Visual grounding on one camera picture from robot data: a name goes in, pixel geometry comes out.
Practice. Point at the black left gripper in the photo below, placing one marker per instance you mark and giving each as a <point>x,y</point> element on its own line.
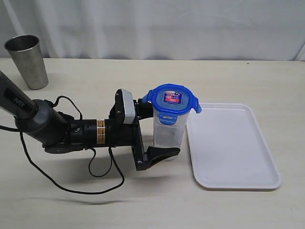
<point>120,134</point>

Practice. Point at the clear plastic container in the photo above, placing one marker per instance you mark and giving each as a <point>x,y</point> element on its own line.
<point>168,129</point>

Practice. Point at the blue container lid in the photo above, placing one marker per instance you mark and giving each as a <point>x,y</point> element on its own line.
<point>171,101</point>

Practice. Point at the stainless steel cup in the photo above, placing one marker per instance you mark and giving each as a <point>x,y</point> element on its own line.
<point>26,53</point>

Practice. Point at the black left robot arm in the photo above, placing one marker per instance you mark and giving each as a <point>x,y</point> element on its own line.
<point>61,133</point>

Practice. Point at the white plastic tray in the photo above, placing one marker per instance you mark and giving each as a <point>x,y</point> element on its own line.
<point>228,149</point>

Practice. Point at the white backdrop curtain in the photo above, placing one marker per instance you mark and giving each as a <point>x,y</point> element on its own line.
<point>160,29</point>

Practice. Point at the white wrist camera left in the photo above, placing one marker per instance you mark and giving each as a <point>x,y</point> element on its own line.
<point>128,105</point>

